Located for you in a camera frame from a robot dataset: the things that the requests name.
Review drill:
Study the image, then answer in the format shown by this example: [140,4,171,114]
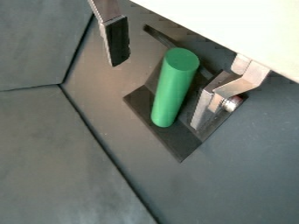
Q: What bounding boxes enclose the green round cylinder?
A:
[151,47,200,128]

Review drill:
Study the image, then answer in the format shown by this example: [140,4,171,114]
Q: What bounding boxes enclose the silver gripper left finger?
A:
[88,0,131,67]

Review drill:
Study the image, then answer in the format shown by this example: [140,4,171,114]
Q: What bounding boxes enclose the black curved cradle stand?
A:
[123,24,248,164]

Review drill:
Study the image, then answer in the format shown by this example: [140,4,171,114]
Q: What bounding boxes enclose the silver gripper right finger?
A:
[191,54,269,130]

